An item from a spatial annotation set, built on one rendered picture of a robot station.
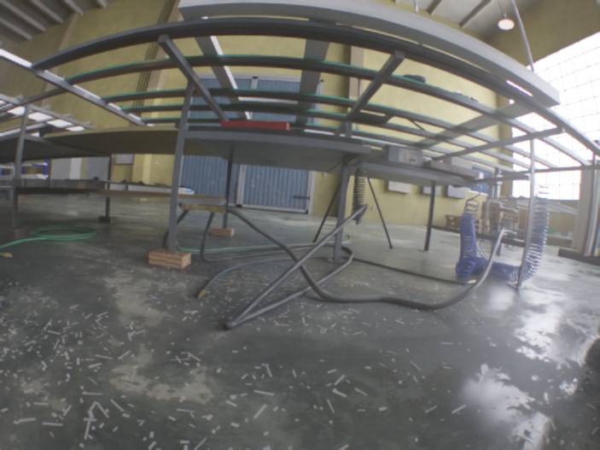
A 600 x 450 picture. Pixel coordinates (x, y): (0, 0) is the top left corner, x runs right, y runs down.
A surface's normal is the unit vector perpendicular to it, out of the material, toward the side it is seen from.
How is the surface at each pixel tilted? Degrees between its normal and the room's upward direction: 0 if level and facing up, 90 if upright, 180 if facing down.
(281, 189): 90
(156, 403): 0
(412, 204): 90
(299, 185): 90
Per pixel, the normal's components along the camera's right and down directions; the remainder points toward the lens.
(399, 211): 0.05, 0.09
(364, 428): 0.10, -0.99
